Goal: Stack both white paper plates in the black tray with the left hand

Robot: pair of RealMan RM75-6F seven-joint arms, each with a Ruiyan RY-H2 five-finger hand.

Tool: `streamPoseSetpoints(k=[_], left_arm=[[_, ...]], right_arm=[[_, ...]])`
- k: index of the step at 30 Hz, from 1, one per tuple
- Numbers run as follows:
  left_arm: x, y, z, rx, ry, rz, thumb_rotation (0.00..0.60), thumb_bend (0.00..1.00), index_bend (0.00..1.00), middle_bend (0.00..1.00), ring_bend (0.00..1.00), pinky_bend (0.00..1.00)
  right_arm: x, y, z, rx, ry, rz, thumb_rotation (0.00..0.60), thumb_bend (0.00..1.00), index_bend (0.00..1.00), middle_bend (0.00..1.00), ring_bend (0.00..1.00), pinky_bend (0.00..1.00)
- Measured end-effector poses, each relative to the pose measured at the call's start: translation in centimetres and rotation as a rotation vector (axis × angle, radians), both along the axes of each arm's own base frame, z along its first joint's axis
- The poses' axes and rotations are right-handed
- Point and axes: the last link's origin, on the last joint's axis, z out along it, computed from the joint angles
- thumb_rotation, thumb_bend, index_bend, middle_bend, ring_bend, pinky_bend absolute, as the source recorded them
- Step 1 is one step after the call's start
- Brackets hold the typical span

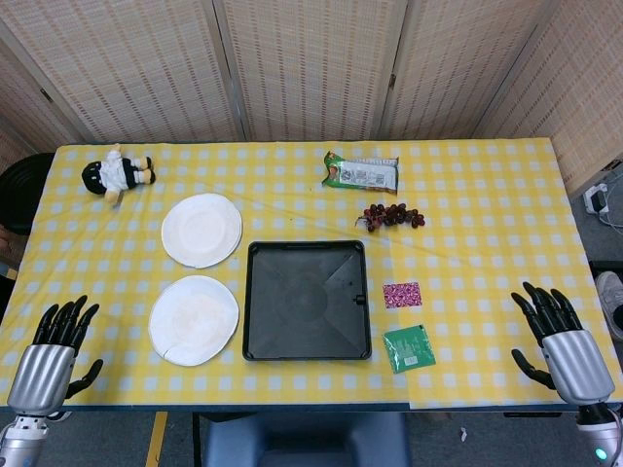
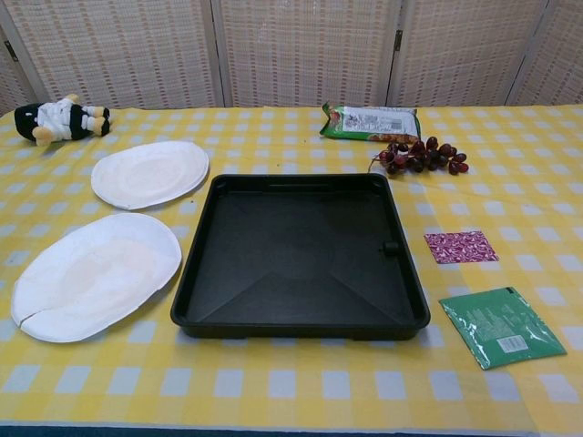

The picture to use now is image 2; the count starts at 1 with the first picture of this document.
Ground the black square plastic tray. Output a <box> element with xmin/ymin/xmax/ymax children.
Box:
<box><xmin>169</xmin><ymin>172</ymin><xmax>432</xmax><ymax>340</ymax></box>

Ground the purple patterned square sachet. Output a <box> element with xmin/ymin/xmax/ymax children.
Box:
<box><xmin>423</xmin><ymin>229</ymin><xmax>500</xmax><ymax>265</ymax></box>

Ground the bunch of red grapes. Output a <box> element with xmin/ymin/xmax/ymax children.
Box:
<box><xmin>371</xmin><ymin>135</ymin><xmax>469</xmax><ymax>177</ymax></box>

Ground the yellow white checked tablecloth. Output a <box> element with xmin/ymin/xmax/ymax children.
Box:
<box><xmin>0</xmin><ymin>105</ymin><xmax>583</xmax><ymax>432</ymax></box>

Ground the woven folding screen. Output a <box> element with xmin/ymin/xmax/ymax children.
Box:
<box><xmin>0</xmin><ymin>0</ymin><xmax>583</xmax><ymax>117</ymax></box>

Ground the green white snack packet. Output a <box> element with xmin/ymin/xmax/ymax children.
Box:
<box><xmin>320</xmin><ymin>102</ymin><xmax>421</xmax><ymax>142</ymax></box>

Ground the black white plush toy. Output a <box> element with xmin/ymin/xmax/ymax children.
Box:
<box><xmin>13</xmin><ymin>93</ymin><xmax>112</xmax><ymax>147</ymax></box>

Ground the cracked white paper plate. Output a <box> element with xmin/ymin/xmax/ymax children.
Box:
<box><xmin>9</xmin><ymin>212</ymin><xmax>183</xmax><ymax>343</ymax></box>

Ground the green foil sachet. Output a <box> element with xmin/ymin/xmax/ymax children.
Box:
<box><xmin>438</xmin><ymin>286</ymin><xmax>568</xmax><ymax>371</ymax></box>

